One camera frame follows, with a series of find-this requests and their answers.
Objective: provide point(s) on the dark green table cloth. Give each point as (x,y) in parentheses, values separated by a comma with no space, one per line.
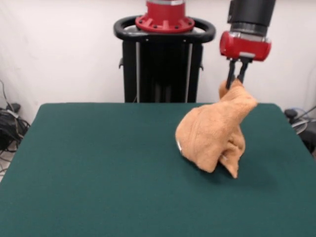
(74,160)

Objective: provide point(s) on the tan terry towel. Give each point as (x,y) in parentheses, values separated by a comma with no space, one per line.
(209,130)

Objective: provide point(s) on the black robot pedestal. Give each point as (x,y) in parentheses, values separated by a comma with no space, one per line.
(160,69)

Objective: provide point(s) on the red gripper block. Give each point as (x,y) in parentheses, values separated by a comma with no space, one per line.
(244,47)

